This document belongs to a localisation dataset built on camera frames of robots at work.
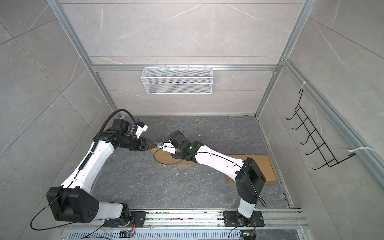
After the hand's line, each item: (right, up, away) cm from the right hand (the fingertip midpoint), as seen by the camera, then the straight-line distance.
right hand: (176, 143), depth 84 cm
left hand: (-13, +1, -6) cm, 14 cm away
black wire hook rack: (+66, -3, -23) cm, 70 cm away
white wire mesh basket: (-2, +41, +17) cm, 45 cm away
